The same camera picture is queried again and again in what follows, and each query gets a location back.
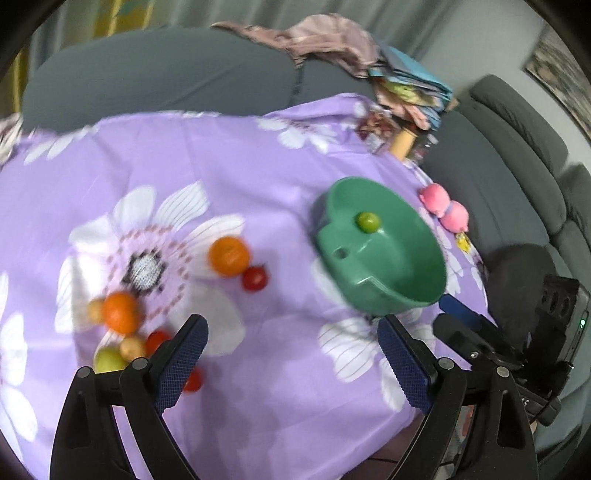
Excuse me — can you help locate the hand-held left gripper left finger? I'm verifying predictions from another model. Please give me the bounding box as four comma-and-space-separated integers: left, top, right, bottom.
50, 314, 209, 480

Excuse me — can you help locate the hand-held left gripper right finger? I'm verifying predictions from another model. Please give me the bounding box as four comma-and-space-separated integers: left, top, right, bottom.
378, 314, 539, 480

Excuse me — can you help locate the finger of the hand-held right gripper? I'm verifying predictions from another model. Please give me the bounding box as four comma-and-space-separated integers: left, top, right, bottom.
438, 294, 525, 358
433, 313, 522, 370

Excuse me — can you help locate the red cherry tomato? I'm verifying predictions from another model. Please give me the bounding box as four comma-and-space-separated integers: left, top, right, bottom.
242, 264, 269, 292
145, 329, 172, 356
182, 367, 204, 393

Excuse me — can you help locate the green plastic bowl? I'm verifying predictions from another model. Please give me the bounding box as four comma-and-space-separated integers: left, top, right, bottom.
314, 176, 448, 319

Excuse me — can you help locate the yellow-green fruit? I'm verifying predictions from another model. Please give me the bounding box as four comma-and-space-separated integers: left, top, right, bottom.
93, 346, 127, 374

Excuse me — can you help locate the orange mandarin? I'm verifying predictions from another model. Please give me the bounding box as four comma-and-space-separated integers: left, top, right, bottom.
209, 236, 251, 278
102, 292, 140, 335

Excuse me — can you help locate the pink plush toy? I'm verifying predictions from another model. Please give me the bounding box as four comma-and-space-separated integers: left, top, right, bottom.
419, 183, 471, 233

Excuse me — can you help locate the green fruit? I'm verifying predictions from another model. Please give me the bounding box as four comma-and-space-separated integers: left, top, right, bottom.
355, 211, 380, 234

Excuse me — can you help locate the clear bottle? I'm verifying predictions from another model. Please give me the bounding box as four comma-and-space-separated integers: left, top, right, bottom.
406, 131, 439, 164

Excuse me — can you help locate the beige bottle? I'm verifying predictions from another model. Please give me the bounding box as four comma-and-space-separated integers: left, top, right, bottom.
390, 127, 419, 160

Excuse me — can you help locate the clear snack packet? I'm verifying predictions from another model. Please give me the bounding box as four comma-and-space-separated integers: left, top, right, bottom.
355, 108, 402, 153

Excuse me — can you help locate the purple floral tablecloth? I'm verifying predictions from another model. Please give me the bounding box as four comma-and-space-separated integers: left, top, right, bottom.
0, 92, 497, 480

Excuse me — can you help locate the stack of folded cloths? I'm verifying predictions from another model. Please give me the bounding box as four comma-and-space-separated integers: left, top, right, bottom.
367, 46, 458, 132

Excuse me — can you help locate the large framed painting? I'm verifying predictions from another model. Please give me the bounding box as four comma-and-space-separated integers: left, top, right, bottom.
524, 28, 591, 134

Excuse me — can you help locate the patterned cloth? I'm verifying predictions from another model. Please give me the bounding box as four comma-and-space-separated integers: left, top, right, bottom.
0, 113, 24, 164

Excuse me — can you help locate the grey fabric sofa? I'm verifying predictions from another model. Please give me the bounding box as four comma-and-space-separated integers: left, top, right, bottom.
21, 25, 591, 462

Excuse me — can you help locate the crumpled pink cloth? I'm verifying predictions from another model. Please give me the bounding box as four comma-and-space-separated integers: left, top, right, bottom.
212, 14, 382, 77

